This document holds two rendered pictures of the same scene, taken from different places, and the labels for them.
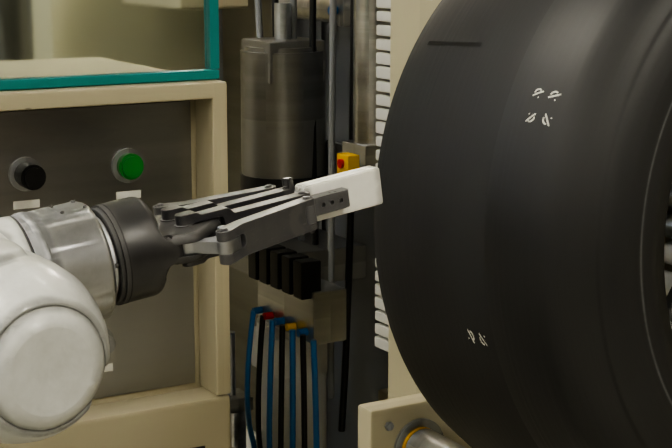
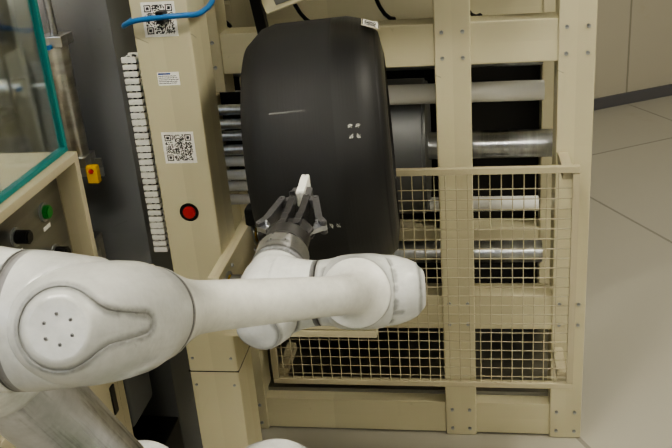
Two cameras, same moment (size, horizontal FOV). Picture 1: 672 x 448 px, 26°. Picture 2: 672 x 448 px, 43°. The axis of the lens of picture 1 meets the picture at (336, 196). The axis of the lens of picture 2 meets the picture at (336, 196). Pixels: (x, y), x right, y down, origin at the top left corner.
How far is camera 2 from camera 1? 1.17 m
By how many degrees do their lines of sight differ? 49
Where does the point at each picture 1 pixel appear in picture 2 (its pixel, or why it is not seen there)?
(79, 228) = (297, 242)
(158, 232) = (305, 231)
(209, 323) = not seen: hidden behind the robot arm
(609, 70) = (371, 110)
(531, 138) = (354, 144)
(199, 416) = not seen: hidden behind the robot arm
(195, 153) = (59, 192)
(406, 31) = (160, 101)
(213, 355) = not seen: hidden behind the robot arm
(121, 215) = (295, 230)
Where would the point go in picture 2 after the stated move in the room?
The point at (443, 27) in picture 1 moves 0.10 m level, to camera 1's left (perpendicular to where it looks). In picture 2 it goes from (273, 105) to (238, 119)
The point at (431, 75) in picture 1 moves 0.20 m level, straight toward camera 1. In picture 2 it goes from (281, 128) to (357, 144)
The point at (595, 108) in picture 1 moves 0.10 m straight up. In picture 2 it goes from (373, 126) to (370, 77)
